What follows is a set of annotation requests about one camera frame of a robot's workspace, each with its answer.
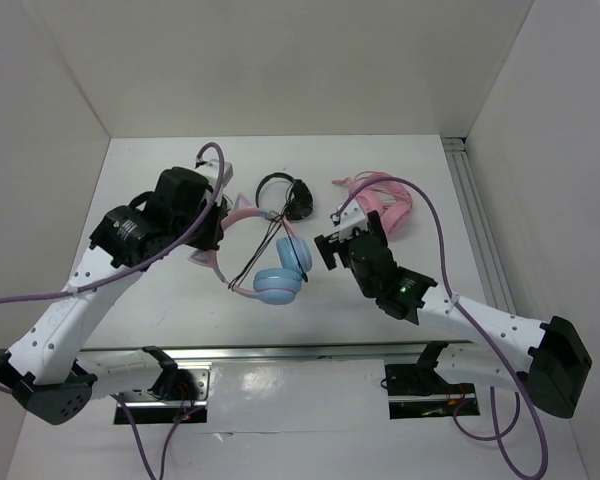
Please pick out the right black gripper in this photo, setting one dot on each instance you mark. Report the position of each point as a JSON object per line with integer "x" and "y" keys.
{"x": 330, "y": 244}

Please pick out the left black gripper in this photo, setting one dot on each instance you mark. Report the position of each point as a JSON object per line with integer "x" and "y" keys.
{"x": 210, "y": 239}

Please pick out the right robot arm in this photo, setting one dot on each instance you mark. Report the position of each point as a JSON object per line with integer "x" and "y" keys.
{"x": 547, "y": 360}

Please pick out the middle black headphones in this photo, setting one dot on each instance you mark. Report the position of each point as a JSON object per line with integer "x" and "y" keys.
{"x": 299, "y": 202}

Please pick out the pink gaming headset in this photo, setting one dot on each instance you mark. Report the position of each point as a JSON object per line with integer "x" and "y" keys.
{"x": 391, "y": 200}

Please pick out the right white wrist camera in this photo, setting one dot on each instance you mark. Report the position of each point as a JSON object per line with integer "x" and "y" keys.
{"x": 350, "y": 222}

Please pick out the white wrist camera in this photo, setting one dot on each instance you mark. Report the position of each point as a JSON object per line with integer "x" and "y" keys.
{"x": 350, "y": 222}
{"x": 217, "y": 176}

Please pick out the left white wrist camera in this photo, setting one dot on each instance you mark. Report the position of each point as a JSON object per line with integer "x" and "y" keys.
{"x": 217, "y": 176}

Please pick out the front aluminium rail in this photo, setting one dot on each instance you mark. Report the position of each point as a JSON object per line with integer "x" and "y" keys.
{"x": 388, "y": 352}

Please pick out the aluminium rail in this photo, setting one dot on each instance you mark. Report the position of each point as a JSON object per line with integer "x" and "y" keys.
{"x": 388, "y": 352}
{"x": 482, "y": 241}

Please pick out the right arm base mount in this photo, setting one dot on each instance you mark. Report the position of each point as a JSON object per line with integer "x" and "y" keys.
{"x": 416, "y": 394}

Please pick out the right aluminium rail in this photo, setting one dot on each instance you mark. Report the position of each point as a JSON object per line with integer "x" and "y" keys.
{"x": 482, "y": 241}

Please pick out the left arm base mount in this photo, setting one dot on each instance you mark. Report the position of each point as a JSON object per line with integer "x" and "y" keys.
{"x": 188, "y": 399}

